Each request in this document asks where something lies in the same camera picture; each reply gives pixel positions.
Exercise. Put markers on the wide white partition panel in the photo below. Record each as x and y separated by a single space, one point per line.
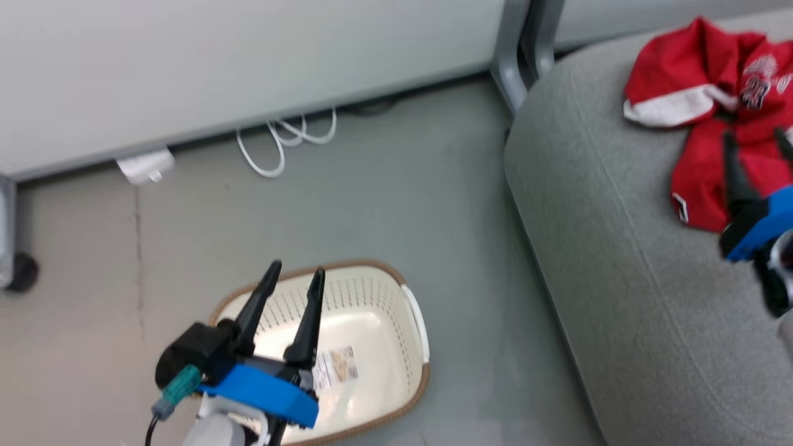
248 62

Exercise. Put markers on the grey fabric sofa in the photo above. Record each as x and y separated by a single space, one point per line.
619 279

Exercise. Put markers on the grey partition foot bracket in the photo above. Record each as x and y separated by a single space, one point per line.
540 37
509 62
6 235

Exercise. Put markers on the red garment with white trim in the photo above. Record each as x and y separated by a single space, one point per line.
681 56

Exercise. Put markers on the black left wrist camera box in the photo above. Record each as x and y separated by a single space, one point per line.
198 350

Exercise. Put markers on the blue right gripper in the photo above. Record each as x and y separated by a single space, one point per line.
771 220

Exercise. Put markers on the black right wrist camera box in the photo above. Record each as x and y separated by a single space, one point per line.
743 226

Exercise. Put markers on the narrow white partition panel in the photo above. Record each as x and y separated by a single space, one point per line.
650 18

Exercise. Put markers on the cream plastic laundry basket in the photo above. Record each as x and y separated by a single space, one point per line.
372 322

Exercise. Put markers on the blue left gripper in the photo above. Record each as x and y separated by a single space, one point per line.
272 393

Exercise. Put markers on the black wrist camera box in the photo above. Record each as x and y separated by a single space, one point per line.
198 350
743 226

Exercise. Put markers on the black caster wheel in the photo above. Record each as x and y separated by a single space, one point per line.
21 272

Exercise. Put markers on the red jersey with logo patch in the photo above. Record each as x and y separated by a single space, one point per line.
700 173

